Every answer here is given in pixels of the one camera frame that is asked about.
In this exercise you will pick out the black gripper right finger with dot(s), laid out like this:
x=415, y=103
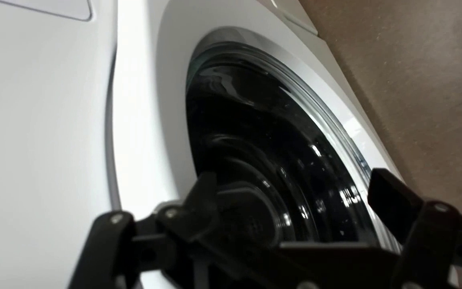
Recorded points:
x=428, y=230

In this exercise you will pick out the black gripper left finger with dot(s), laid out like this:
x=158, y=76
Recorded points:
x=203, y=241

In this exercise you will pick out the round white washer door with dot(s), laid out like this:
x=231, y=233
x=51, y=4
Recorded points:
x=243, y=89

